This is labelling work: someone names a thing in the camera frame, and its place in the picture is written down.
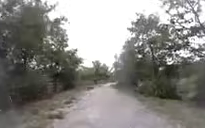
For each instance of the grey dirt path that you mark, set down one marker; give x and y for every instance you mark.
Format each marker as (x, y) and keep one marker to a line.
(106, 108)

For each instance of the row of leafy trees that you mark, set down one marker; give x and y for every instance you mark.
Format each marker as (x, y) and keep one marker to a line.
(163, 63)

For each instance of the dense trees and bushes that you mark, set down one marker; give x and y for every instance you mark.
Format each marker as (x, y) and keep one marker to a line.
(26, 56)

